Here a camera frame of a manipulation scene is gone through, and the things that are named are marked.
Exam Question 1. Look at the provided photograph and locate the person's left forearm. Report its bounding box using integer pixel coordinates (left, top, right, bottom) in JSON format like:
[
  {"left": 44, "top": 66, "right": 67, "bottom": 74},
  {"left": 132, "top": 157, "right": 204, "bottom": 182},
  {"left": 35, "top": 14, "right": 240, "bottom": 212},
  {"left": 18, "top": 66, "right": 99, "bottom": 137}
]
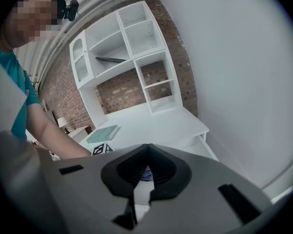
[{"left": 26, "top": 100, "right": 92, "bottom": 161}]

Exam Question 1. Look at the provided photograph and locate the black head camera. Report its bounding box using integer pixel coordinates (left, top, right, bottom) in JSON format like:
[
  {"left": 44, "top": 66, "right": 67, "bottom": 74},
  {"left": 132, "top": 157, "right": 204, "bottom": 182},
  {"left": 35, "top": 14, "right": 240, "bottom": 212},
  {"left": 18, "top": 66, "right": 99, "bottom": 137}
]
[{"left": 62, "top": 0, "right": 80, "bottom": 22}]

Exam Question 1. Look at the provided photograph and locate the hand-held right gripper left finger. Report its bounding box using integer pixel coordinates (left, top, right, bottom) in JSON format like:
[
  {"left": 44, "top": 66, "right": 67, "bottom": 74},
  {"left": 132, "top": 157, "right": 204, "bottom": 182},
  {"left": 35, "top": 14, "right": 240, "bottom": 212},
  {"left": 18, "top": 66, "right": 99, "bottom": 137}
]
[{"left": 101, "top": 143, "right": 150, "bottom": 231}]

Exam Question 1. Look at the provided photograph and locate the white shelf unit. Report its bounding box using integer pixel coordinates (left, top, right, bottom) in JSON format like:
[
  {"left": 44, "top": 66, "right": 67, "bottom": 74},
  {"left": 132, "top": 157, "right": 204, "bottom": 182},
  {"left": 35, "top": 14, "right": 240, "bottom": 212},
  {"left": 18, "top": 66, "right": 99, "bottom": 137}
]
[{"left": 68, "top": 0, "right": 184, "bottom": 129}]

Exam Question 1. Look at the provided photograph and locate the black flat object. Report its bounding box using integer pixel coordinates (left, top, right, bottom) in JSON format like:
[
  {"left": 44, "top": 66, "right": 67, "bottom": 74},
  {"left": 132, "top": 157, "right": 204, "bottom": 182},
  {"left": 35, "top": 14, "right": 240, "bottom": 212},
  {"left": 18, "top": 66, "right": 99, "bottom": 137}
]
[{"left": 95, "top": 56, "right": 127, "bottom": 64}]

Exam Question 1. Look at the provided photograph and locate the white side table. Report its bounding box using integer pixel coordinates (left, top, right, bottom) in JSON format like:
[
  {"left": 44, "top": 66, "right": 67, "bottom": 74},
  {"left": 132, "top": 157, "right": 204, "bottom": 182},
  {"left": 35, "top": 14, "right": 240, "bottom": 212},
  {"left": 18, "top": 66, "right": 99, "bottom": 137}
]
[{"left": 67, "top": 126, "right": 89, "bottom": 142}]

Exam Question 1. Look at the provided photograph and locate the teal book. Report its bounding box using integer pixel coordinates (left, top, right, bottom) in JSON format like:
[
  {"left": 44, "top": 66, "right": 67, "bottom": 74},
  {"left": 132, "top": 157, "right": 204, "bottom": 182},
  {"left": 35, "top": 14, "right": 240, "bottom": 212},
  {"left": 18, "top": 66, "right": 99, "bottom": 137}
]
[{"left": 85, "top": 124, "right": 121, "bottom": 145}]

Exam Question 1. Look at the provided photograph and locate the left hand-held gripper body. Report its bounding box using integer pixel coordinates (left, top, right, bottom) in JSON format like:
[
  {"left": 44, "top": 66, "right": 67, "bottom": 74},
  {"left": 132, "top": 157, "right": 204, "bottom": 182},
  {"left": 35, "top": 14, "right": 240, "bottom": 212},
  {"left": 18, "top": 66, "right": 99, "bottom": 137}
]
[{"left": 91, "top": 142, "right": 115, "bottom": 157}]

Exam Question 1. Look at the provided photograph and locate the person's head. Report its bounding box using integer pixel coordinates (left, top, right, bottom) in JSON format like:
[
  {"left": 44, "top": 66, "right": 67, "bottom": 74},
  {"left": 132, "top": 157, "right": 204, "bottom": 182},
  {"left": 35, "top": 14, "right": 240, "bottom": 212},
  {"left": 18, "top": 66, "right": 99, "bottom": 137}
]
[{"left": 0, "top": 0, "right": 67, "bottom": 54}]

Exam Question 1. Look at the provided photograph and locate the white desk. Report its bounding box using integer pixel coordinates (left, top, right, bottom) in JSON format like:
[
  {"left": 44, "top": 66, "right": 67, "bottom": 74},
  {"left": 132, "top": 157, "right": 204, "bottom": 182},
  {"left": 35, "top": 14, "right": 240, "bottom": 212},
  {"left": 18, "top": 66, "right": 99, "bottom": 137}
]
[{"left": 77, "top": 105, "right": 210, "bottom": 156}]

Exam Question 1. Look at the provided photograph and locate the white table lamp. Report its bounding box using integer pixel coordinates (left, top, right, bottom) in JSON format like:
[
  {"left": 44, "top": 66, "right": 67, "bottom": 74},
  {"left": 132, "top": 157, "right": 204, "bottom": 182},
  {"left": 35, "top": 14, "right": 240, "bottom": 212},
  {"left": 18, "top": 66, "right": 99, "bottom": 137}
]
[{"left": 57, "top": 117, "right": 69, "bottom": 129}]

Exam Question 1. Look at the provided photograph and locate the person's teal shirt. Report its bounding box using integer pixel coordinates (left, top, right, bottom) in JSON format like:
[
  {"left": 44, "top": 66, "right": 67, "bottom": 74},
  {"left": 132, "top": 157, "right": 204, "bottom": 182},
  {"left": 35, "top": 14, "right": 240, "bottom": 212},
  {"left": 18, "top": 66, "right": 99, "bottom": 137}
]
[{"left": 0, "top": 41, "right": 42, "bottom": 141}]

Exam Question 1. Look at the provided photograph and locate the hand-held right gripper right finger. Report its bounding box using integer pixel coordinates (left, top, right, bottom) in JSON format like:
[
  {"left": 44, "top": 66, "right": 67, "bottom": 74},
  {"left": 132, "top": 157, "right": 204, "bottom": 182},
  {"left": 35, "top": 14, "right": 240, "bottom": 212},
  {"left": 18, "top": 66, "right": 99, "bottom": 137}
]
[{"left": 148, "top": 143, "right": 193, "bottom": 202}]

